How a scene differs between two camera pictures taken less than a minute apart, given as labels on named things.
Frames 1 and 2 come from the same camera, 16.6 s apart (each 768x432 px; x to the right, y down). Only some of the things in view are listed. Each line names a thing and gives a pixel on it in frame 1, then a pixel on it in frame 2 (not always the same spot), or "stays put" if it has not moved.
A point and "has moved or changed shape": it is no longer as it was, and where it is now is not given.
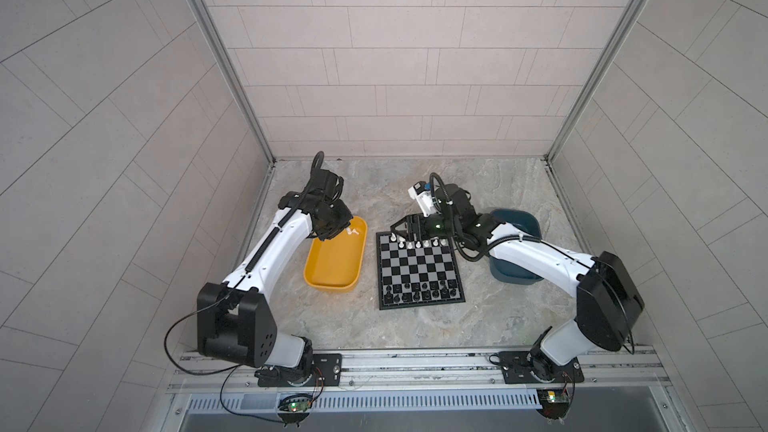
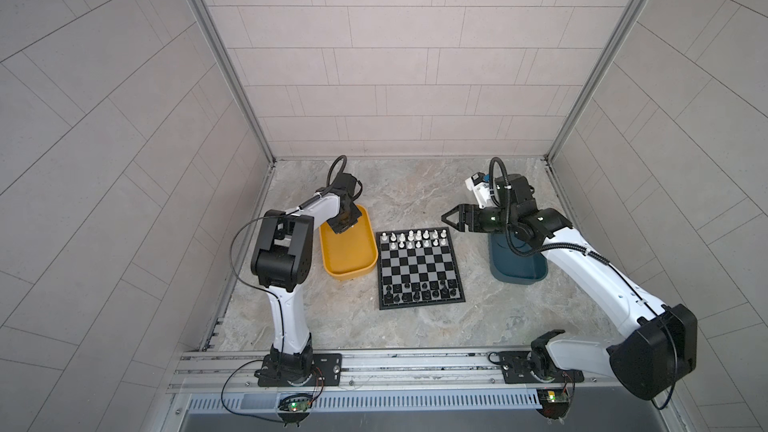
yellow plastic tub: x=337 y=264 has moved or changed shape
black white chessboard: x=416 y=273 stays put
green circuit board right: x=554 y=402 stays put
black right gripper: x=411 y=227 → x=464 y=211
